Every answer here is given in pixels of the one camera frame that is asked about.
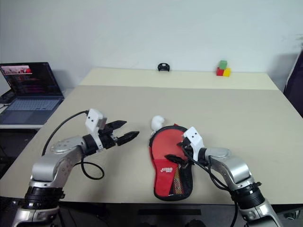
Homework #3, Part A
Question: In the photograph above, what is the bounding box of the black caster wheel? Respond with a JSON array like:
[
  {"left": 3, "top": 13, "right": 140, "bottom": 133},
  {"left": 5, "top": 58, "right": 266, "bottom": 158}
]
[{"left": 282, "top": 211, "right": 299, "bottom": 220}]

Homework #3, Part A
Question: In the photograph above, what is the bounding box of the red table tennis paddle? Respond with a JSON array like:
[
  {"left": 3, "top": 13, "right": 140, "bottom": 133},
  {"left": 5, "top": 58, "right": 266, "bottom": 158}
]
[{"left": 151, "top": 128, "right": 190, "bottom": 196}]

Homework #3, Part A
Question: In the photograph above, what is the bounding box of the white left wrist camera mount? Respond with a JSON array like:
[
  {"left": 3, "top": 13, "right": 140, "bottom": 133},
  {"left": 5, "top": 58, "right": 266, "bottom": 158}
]
[{"left": 84, "top": 108, "right": 107, "bottom": 150}]

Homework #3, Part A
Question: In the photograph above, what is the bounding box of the white pompom keychain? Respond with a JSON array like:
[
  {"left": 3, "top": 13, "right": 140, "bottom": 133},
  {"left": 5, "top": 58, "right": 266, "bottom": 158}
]
[{"left": 151, "top": 115, "right": 167, "bottom": 132}]

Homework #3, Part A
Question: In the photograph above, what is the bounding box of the black device beside laptop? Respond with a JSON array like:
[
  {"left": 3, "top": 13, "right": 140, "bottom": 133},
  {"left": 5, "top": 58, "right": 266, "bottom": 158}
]
[{"left": 0, "top": 91, "right": 15, "bottom": 104}]

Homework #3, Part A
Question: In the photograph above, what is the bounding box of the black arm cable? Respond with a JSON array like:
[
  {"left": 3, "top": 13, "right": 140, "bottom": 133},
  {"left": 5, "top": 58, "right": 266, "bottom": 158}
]
[
  {"left": 41, "top": 110, "right": 105, "bottom": 181},
  {"left": 180, "top": 142, "right": 240, "bottom": 227}
]

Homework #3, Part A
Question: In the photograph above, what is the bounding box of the open dark laptop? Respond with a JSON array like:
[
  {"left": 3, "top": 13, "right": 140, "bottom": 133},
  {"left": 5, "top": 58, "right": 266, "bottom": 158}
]
[{"left": 0, "top": 61, "right": 65, "bottom": 126}]

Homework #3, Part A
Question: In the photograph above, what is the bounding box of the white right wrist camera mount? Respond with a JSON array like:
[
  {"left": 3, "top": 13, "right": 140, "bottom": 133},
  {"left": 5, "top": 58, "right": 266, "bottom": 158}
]
[{"left": 183, "top": 126, "right": 205, "bottom": 164}]

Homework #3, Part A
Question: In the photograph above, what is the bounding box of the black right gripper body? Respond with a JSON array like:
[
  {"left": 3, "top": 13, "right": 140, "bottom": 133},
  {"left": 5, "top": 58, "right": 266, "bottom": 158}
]
[{"left": 181, "top": 138, "right": 195, "bottom": 166}]

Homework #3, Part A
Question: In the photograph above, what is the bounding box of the dark rounded shape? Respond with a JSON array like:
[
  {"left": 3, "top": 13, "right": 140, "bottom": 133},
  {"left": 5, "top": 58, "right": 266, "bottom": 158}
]
[{"left": 186, "top": 218, "right": 205, "bottom": 227}]

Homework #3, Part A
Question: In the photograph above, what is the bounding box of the small black clip device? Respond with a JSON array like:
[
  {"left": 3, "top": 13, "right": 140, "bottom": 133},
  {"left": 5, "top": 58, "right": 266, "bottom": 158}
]
[{"left": 157, "top": 62, "right": 171, "bottom": 72}]

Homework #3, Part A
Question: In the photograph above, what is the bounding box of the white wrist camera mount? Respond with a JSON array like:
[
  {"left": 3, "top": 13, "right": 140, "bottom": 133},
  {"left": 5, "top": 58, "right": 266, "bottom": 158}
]
[
  {"left": 84, "top": 108, "right": 107, "bottom": 150},
  {"left": 183, "top": 126, "right": 205, "bottom": 164}
]

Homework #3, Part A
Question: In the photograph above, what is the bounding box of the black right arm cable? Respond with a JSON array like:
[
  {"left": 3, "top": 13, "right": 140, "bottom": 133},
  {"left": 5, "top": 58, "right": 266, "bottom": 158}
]
[{"left": 180, "top": 142, "right": 240, "bottom": 227}]

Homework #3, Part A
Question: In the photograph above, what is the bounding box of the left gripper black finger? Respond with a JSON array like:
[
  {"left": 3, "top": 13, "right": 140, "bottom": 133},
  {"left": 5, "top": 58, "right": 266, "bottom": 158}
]
[
  {"left": 107, "top": 120, "right": 128, "bottom": 131},
  {"left": 117, "top": 131, "right": 140, "bottom": 146}
]

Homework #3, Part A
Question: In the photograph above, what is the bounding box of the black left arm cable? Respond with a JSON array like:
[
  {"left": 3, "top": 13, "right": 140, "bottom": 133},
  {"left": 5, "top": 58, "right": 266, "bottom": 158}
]
[{"left": 41, "top": 110, "right": 105, "bottom": 181}]

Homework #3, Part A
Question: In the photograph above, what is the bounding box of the black red paddle case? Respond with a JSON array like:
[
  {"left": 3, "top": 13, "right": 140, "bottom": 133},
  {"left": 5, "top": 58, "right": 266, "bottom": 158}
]
[{"left": 148, "top": 123, "right": 195, "bottom": 202}]

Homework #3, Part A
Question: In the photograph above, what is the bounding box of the black table frame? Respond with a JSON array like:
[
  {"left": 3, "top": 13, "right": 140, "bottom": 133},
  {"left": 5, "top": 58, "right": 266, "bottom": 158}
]
[{"left": 0, "top": 195, "right": 303, "bottom": 219}]

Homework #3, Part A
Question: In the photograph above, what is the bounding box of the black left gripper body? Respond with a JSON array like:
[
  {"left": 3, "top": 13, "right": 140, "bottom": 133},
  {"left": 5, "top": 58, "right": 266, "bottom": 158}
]
[{"left": 98, "top": 126, "right": 120, "bottom": 150}]

